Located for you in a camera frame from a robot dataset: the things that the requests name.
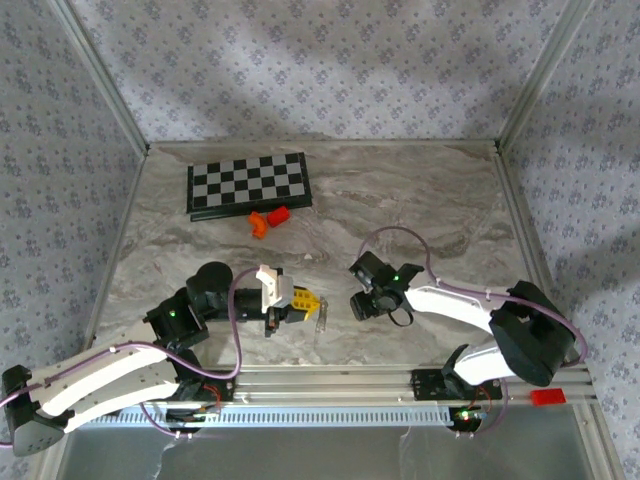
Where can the aluminium frame post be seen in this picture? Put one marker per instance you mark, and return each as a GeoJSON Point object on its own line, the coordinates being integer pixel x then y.
{"type": "Point", "coordinates": [103, 75]}
{"type": "Point", "coordinates": [542, 75]}

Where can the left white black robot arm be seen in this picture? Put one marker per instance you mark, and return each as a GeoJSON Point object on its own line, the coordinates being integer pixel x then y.
{"type": "Point", "coordinates": [100, 380]}

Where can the red block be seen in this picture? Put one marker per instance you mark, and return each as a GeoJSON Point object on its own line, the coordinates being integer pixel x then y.
{"type": "Point", "coordinates": [278, 216]}

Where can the small circuit board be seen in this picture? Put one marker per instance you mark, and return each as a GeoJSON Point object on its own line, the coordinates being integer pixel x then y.
{"type": "Point", "coordinates": [467, 416]}
{"type": "Point", "coordinates": [192, 416]}

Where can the grey metal sheet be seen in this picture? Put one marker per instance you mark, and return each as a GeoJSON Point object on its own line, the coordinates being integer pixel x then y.
{"type": "Point", "coordinates": [325, 455]}

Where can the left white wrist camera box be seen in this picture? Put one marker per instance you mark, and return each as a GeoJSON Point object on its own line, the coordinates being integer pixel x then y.
{"type": "Point", "coordinates": [277, 290]}

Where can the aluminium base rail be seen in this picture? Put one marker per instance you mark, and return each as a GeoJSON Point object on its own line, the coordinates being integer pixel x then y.
{"type": "Point", "coordinates": [325, 382]}

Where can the aluminium side rail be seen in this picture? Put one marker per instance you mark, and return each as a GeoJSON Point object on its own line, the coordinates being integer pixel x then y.
{"type": "Point", "coordinates": [116, 250]}
{"type": "Point", "coordinates": [529, 250]}

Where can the black grey chessboard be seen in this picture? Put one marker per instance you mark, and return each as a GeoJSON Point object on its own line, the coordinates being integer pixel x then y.
{"type": "Point", "coordinates": [250, 182]}

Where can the aluminium back rail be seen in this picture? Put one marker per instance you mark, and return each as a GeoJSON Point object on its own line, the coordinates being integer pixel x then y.
{"type": "Point", "coordinates": [325, 143]}

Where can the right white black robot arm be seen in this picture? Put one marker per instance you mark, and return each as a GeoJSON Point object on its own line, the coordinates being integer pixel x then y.
{"type": "Point", "coordinates": [530, 340]}

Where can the orange curved block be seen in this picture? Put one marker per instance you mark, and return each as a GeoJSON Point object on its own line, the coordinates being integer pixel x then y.
{"type": "Point", "coordinates": [255, 221]}

